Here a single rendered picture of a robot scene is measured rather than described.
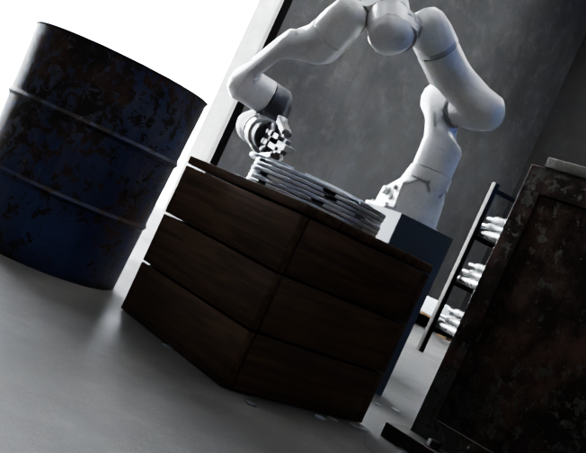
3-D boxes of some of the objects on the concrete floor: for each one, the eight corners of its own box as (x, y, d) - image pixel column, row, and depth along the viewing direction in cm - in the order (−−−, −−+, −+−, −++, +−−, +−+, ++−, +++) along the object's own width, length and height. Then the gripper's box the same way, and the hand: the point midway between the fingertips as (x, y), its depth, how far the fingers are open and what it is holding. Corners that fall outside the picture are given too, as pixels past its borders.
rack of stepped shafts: (459, 375, 402) (543, 192, 402) (409, 345, 443) (484, 180, 443) (523, 401, 420) (602, 226, 420) (469, 370, 461) (542, 211, 462)
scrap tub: (-82, 200, 194) (5, 10, 194) (69, 251, 224) (146, 85, 224) (-8, 261, 164) (95, 36, 164) (155, 309, 194) (242, 119, 194)
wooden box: (119, 306, 176) (190, 155, 176) (251, 347, 201) (312, 214, 201) (223, 387, 146) (307, 203, 146) (362, 423, 171) (434, 266, 171)
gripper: (241, 151, 219) (262, 168, 197) (263, 105, 218) (288, 118, 196) (265, 163, 222) (290, 182, 200) (288, 118, 221) (315, 132, 199)
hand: (285, 147), depth 201 cm, fingers closed
